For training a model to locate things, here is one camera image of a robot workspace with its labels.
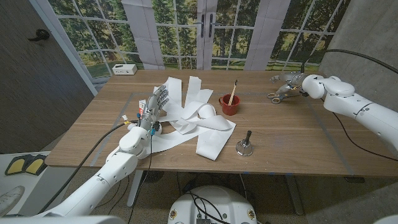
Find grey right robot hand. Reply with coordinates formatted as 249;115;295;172
269;72;307;96

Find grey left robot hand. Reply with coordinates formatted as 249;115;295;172
136;85;170;131

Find grey yellow scissors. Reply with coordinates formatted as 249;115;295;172
266;92;301;105

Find white receipt paper strip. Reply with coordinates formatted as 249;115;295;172
136;75;237;162

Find bamboo toothbrush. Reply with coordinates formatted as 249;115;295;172
228;79;239;106

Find red cup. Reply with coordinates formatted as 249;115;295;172
218;94;241;116

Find white power strip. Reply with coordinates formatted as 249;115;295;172
111;63;138;76

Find printed forest window backdrop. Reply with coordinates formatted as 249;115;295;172
46;0;352;79

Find white table leg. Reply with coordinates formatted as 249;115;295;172
284;174;305;216
126;170;144;208

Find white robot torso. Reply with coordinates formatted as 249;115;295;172
167;185;258;224

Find white sneaker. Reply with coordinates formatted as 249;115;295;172
0;185;25;216

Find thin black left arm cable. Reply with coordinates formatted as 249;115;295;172
127;133;154;224

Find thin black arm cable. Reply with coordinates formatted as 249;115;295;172
127;133;154;224
331;111;398;162

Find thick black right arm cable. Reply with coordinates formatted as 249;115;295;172
300;49;398;75

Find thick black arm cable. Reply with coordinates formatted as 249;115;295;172
39;119;139;214
300;49;398;75

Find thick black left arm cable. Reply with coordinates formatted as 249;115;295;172
39;119;139;214

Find silver bell black handle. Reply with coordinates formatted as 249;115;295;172
235;130;254;157

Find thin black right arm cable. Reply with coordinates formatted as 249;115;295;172
331;111;398;162

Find black torso cable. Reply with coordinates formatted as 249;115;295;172
183;192;224;222

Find black wall handle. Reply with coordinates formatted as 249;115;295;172
27;29;50;42

